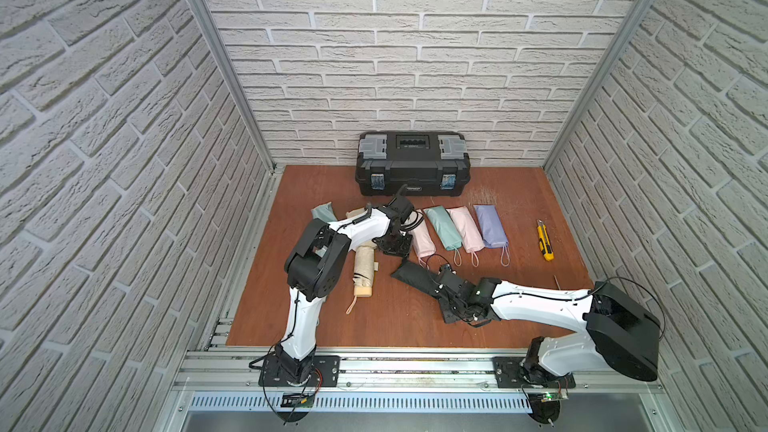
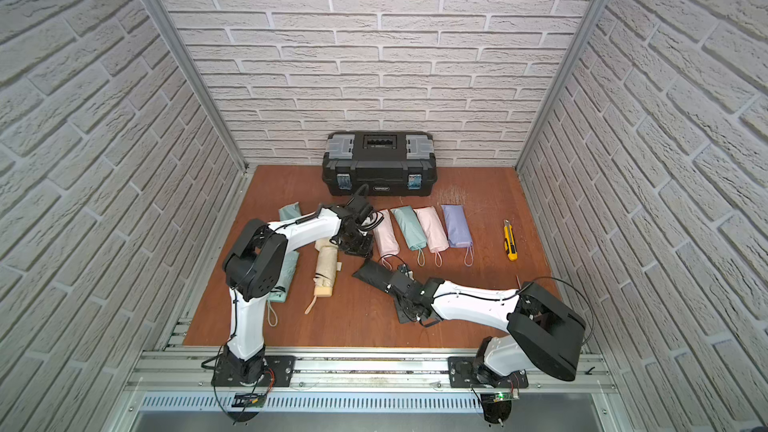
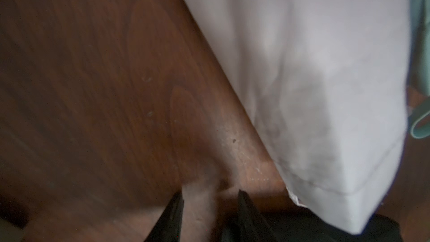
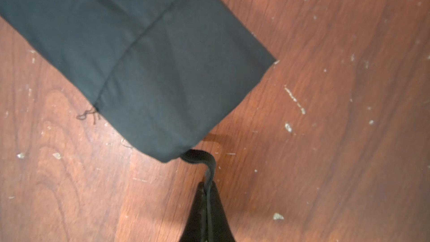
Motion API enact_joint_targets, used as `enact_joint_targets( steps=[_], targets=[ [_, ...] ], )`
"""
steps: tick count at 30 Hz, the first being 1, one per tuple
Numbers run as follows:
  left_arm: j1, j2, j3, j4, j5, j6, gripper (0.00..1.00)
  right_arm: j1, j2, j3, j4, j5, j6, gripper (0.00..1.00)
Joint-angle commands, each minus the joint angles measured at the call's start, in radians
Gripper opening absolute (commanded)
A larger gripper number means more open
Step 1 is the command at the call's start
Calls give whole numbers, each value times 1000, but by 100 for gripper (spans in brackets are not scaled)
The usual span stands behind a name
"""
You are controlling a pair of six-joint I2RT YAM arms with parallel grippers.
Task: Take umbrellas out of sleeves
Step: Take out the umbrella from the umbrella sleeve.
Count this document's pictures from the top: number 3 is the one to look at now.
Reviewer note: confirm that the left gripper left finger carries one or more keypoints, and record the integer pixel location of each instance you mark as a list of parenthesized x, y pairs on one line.
[(168, 226)]

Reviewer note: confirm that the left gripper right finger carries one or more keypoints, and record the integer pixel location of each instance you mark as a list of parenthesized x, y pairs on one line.
[(253, 226)]

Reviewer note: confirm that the black sleeved umbrella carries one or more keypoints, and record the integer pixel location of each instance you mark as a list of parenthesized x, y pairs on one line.
[(307, 227)]

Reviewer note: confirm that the pink sleeved umbrella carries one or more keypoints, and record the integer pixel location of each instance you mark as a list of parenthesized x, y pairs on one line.
[(323, 82)]

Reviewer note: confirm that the mint green sleeved umbrella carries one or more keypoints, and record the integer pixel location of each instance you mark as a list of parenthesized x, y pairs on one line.
[(419, 72)]

